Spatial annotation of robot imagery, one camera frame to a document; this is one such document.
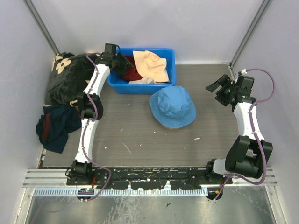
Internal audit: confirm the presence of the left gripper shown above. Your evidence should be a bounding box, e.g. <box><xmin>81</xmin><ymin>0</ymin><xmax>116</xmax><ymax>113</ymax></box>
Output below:
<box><xmin>112</xmin><ymin>52</ymin><xmax>132</xmax><ymax>77</ymax></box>

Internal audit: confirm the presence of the dark red hat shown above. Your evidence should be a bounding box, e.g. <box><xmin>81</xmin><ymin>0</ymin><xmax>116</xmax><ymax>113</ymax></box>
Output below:
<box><xmin>120</xmin><ymin>56</ymin><xmax>142</xmax><ymax>82</ymax></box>

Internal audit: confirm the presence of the blue plastic bin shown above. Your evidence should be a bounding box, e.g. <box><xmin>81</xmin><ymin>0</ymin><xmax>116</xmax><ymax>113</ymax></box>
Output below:
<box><xmin>107</xmin><ymin>48</ymin><xmax>177</xmax><ymax>94</ymax></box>

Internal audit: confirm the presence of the black floral blanket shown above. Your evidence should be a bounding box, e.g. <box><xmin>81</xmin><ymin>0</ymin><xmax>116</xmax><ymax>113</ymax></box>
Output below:
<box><xmin>44</xmin><ymin>52</ymin><xmax>100</xmax><ymax>107</ymax></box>

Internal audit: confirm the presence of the light blue bucket hat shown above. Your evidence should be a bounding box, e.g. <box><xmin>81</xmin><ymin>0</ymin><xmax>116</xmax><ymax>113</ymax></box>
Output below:
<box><xmin>149</xmin><ymin>86</ymin><xmax>197</xmax><ymax>127</ymax></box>

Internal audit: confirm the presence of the wooden hat stand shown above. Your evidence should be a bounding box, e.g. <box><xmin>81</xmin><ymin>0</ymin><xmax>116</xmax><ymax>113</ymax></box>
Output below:
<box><xmin>161</xmin><ymin>124</ymin><xmax>185</xmax><ymax>130</ymax></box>

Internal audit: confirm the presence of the navy and red cloth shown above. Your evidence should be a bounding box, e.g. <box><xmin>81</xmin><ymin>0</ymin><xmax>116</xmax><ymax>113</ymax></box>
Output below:
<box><xmin>36</xmin><ymin>105</ymin><xmax>81</xmax><ymax>154</ymax></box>

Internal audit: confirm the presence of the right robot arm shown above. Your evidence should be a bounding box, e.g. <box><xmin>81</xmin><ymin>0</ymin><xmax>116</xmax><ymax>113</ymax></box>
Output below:
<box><xmin>205</xmin><ymin>75</ymin><xmax>273</xmax><ymax>184</ymax></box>

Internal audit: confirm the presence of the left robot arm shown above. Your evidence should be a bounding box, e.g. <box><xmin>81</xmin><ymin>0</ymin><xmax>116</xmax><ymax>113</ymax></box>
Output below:
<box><xmin>68</xmin><ymin>52</ymin><xmax>132</xmax><ymax>185</ymax></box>

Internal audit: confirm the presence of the beige bucket hat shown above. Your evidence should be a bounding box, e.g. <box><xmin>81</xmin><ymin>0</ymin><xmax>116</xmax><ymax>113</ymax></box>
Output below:
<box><xmin>133</xmin><ymin>50</ymin><xmax>170</xmax><ymax>83</ymax></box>

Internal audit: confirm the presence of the cream white hat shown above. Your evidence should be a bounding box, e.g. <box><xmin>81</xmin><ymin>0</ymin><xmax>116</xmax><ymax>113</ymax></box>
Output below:
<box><xmin>129</xmin><ymin>77</ymin><xmax>157</xmax><ymax>84</ymax></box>

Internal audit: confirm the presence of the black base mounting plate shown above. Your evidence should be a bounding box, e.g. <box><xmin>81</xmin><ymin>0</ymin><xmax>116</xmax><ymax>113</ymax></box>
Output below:
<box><xmin>65</xmin><ymin>167</ymin><xmax>225</xmax><ymax>190</ymax></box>

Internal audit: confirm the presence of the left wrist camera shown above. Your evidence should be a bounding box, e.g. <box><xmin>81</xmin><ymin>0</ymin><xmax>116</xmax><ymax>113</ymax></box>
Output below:
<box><xmin>104</xmin><ymin>43</ymin><xmax>117</xmax><ymax>55</ymax></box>

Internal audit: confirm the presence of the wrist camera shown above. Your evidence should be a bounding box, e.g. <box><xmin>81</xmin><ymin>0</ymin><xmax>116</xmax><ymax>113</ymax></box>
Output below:
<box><xmin>104</xmin><ymin>43</ymin><xmax>117</xmax><ymax>55</ymax></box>
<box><xmin>236</xmin><ymin>69</ymin><xmax>255</xmax><ymax>90</ymax></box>

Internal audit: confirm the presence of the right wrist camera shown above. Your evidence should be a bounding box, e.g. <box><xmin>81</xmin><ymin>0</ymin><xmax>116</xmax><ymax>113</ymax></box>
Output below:
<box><xmin>236</xmin><ymin>69</ymin><xmax>255</xmax><ymax>90</ymax></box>

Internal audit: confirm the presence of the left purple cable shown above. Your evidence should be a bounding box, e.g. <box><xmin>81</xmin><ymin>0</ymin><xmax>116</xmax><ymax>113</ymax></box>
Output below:
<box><xmin>80</xmin><ymin>53</ymin><xmax>112</xmax><ymax>201</ymax></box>

